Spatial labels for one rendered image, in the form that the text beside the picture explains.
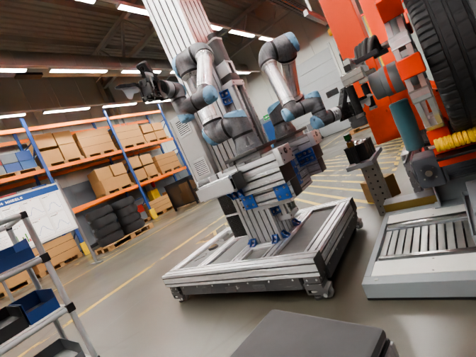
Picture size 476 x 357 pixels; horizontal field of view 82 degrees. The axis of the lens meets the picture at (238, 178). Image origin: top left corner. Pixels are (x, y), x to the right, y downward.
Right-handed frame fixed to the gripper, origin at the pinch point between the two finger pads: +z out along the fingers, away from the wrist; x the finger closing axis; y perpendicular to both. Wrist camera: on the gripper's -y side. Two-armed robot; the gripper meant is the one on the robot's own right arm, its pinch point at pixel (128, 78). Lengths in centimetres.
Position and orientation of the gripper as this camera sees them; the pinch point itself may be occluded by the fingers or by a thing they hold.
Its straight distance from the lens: 116.6
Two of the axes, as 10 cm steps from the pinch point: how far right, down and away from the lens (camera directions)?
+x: -8.9, 2.2, 3.9
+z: -3.4, 2.2, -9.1
